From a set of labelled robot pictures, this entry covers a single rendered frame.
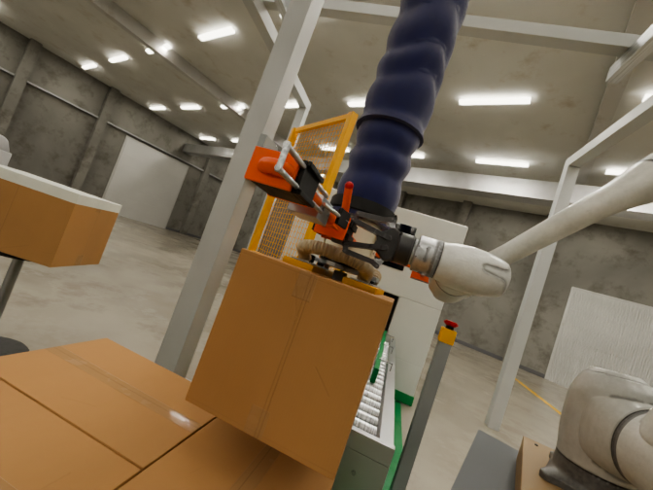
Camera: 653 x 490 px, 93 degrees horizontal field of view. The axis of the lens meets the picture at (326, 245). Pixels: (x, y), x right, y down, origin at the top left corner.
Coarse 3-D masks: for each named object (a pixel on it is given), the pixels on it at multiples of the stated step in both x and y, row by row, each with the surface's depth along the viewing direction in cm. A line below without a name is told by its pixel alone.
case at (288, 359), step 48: (240, 288) 77; (288, 288) 75; (336, 288) 72; (240, 336) 75; (288, 336) 73; (336, 336) 70; (192, 384) 76; (240, 384) 73; (288, 384) 71; (336, 384) 69; (288, 432) 69; (336, 432) 67
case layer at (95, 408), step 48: (0, 384) 78; (48, 384) 84; (96, 384) 91; (144, 384) 99; (0, 432) 65; (48, 432) 69; (96, 432) 74; (144, 432) 79; (192, 432) 86; (240, 432) 93; (0, 480) 56; (48, 480) 58; (96, 480) 62; (144, 480) 66; (192, 480) 70; (240, 480) 74; (288, 480) 80
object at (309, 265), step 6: (288, 258) 91; (294, 258) 93; (312, 258) 98; (294, 264) 90; (300, 264) 89; (306, 264) 89; (312, 264) 92; (318, 264) 112; (324, 264) 112; (312, 270) 89; (318, 270) 94; (324, 270) 100; (330, 270) 115; (330, 276) 112
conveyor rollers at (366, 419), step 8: (384, 352) 271; (384, 368) 218; (368, 384) 176; (376, 384) 177; (368, 392) 160; (376, 392) 167; (368, 400) 151; (376, 400) 157; (360, 408) 141; (368, 408) 141; (376, 408) 148; (360, 416) 133; (368, 416) 133; (376, 416) 139; (360, 424) 124; (368, 424) 125; (376, 424) 131; (368, 432) 123
